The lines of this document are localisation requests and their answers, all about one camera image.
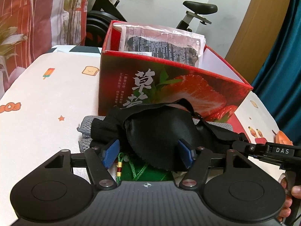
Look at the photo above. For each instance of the white patterned table cover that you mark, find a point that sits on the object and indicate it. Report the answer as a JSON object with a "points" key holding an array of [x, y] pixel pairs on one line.
{"points": [[40, 115]]}

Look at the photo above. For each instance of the plastic bag with black garment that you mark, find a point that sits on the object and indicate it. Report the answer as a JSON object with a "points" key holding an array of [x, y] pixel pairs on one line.
{"points": [[161, 42]]}

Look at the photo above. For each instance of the wooden door frame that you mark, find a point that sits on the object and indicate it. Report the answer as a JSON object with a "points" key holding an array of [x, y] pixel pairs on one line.
{"points": [[256, 36]]}

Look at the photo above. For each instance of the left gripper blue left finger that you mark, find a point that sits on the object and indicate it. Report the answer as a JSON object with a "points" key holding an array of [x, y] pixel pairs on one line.
{"points": [[109, 153]]}

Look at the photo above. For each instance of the red strawberry cardboard box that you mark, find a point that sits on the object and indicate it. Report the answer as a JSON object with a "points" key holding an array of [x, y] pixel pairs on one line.
{"points": [[215, 89]]}

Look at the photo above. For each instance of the red floral curtain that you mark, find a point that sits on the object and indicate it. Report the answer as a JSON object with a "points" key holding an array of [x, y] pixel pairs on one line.
{"points": [[29, 28]]}

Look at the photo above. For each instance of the black eye mask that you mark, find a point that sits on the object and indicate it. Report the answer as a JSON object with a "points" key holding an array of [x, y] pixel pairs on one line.
{"points": [[150, 132]]}

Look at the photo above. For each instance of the green cord charm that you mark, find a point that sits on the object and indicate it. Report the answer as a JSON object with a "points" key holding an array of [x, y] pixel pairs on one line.
{"points": [[127, 170]]}

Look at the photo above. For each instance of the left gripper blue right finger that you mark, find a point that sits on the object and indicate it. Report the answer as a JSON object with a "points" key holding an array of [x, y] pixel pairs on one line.
{"points": [[188, 154]]}

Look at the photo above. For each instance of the person's right hand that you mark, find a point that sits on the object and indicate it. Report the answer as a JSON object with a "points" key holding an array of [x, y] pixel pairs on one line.
{"points": [[295, 192]]}

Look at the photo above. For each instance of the teal curtain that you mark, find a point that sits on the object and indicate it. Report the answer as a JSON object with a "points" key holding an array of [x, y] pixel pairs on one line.
{"points": [[278, 82]]}

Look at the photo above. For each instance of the orange plastic object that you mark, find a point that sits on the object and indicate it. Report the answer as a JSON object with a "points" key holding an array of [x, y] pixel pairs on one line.
{"points": [[281, 138]]}

